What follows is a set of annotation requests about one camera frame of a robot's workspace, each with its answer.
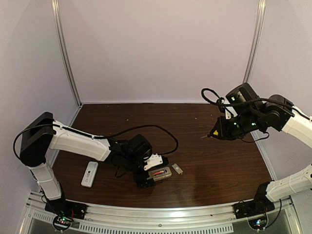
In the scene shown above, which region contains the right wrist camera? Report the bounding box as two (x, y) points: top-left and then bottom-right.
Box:
(216, 97), (233, 119)

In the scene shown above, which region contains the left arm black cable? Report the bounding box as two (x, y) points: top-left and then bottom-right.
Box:
(13, 121), (178, 161)

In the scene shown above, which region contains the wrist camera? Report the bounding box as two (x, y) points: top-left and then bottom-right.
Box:
(216, 97), (233, 119)
(143, 154), (165, 171)

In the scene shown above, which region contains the aluminium frame post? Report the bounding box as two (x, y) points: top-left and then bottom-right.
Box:
(243, 0), (266, 83)
(51, 0), (82, 107)

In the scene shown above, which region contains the grey remote control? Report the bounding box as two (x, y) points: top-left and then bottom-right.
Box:
(147, 167), (172, 182)

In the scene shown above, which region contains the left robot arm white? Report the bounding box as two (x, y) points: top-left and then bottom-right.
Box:
(14, 112), (163, 201)

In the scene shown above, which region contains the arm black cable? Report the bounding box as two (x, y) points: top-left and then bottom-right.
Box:
(13, 121), (178, 161)
(201, 87), (312, 122)

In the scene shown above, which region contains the white remote control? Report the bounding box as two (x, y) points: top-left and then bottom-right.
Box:
(81, 161), (98, 188)

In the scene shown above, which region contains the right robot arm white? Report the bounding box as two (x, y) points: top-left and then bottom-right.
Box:
(201, 83), (312, 202)

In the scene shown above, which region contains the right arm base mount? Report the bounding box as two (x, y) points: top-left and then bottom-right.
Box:
(233, 199), (275, 219)

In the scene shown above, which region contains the right aluminium frame post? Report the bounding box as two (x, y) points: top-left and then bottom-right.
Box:
(243, 0), (266, 83)

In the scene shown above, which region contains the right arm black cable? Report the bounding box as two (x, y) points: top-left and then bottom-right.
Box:
(201, 87), (312, 122)

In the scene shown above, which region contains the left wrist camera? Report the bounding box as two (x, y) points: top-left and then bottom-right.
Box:
(143, 154), (165, 171)

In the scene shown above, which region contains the aluminium front rail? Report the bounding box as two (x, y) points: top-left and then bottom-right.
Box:
(17, 199), (303, 234)

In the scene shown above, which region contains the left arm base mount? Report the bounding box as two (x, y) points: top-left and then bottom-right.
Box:
(44, 200), (87, 220)

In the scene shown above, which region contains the yellow handled screwdriver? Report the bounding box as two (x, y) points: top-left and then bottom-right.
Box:
(200, 131), (219, 139)

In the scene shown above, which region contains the grey battery cover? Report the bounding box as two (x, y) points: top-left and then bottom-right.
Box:
(172, 163), (183, 175)

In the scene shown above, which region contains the left aluminium frame post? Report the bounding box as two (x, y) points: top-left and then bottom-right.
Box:
(51, 0), (82, 107)

